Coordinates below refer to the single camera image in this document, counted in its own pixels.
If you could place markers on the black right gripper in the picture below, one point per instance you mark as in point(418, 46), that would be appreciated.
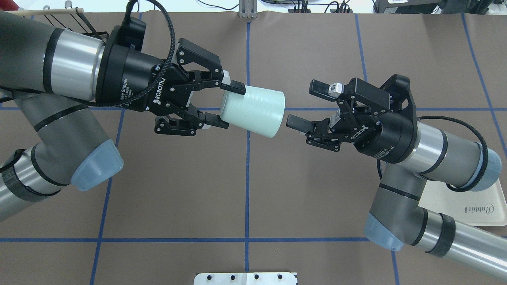
point(390, 138)

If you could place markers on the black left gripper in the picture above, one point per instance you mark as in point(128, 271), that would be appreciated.
point(127, 75)

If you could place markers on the green plastic cup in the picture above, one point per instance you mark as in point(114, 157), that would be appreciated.
point(259, 110)

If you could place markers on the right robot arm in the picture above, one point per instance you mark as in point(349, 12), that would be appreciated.
point(425, 167)

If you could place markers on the cream rabbit print tray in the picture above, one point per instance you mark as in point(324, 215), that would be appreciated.
point(483, 208)

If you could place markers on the black device on desk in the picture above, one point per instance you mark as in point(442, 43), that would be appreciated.
point(405, 6)

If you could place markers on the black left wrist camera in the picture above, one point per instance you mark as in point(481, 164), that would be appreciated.
point(132, 33)

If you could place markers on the grey aluminium post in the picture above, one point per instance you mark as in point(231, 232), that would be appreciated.
point(247, 9)

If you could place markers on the black wire cup rack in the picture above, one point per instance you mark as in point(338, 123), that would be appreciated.
point(70, 17)

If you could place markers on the white metal base plate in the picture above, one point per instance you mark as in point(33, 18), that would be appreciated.
point(246, 278)

